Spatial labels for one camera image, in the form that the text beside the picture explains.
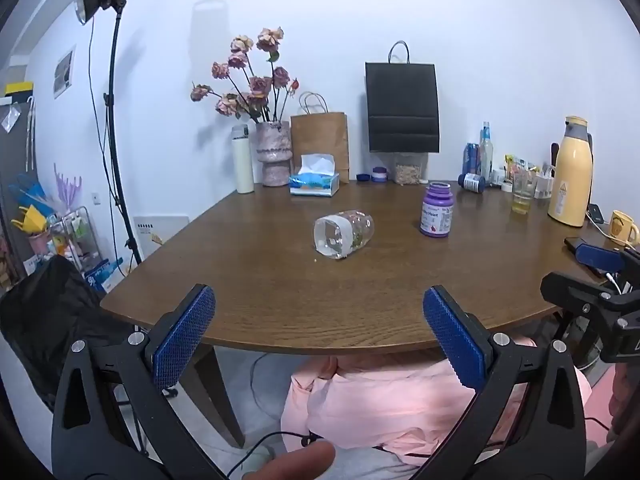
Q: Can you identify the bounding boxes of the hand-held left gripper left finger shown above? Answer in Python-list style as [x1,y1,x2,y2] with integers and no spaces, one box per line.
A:
[51,284,226,480]

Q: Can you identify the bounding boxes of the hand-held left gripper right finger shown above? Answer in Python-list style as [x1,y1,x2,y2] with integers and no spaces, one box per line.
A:
[415,285,587,480]

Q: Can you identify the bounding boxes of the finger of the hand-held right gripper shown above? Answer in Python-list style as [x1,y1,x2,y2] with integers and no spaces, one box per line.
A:
[565,237,640,281]
[541,271,640,322]

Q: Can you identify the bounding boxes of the clear glass cup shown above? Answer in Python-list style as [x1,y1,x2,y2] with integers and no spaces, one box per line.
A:
[313,210,375,260]

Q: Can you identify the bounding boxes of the person's left hand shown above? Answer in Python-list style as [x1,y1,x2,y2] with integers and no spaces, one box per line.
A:
[242,441,337,480]

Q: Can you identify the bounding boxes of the yellow mug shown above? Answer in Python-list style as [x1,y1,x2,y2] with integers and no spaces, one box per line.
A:
[608,210,640,246]

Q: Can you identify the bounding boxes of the yellow thermos jug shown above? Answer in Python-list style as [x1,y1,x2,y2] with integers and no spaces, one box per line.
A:
[547,116,594,228]

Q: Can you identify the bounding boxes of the glass of yellow liquid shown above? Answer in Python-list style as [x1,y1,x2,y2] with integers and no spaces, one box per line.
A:
[512,171,536,215]

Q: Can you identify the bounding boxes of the person's pink clothing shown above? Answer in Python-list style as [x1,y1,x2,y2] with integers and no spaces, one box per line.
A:
[280,337,593,467]

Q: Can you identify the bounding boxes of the white flat box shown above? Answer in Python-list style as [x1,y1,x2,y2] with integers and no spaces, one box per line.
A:
[132,215,190,261]

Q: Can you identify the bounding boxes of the purple supplement bottle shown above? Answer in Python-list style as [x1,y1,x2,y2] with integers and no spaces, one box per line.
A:
[420,182,454,239]

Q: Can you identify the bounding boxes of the black cloth on chair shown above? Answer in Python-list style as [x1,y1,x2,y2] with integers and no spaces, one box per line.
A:
[0,255,146,413]

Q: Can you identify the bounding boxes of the small blue bottle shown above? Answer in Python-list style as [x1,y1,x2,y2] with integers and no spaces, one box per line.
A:
[458,172,486,194]

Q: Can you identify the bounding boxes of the clear plastic bottle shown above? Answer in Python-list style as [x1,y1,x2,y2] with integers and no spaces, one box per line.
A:
[479,121,495,183]

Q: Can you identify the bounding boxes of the blue drink can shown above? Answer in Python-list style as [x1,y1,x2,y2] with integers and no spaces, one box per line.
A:
[462,142,481,177]

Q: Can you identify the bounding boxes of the clear container of grains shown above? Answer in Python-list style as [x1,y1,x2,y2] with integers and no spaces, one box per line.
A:
[392,153,430,185]

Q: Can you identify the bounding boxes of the white thermos bottle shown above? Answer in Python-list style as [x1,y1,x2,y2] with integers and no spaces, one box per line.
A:
[231,124,255,194]

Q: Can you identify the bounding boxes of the purple plastic hangers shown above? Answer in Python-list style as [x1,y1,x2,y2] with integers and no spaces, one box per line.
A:
[54,162,83,211]

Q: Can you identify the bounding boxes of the yellow plastic dustpan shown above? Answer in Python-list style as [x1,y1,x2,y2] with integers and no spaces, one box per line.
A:
[11,203,48,235]

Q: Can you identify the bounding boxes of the blue tissue box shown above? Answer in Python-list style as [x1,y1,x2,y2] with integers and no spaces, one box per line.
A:
[289,153,341,197]

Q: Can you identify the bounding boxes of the pink speckled vase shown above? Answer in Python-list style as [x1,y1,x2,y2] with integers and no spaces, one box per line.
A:
[255,121,292,187]

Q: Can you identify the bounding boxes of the black light stand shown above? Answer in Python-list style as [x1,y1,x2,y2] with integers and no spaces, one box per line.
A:
[87,2,143,266]

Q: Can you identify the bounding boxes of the black paper bag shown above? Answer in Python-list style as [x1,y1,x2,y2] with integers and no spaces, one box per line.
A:
[364,41,441,154]

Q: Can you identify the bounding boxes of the brown paper bag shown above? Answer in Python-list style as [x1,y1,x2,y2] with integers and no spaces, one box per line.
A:
[290,92,350,176]

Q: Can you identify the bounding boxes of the dried pink roses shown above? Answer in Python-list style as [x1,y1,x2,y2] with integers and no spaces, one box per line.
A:
[190,26,301,124]

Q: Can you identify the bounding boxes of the white charging cable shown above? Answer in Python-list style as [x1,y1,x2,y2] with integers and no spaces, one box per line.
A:
[586,212,632,248]

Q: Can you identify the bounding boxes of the black floor cable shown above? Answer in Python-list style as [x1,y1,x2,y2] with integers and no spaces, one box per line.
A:
[227,430,313,480]

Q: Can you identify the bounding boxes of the wire rack cart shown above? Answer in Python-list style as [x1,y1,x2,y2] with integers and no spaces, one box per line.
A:
[47,206,103,281]

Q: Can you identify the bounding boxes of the wall poster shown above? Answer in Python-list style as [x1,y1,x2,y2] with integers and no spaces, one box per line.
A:
[53,45,77,100]

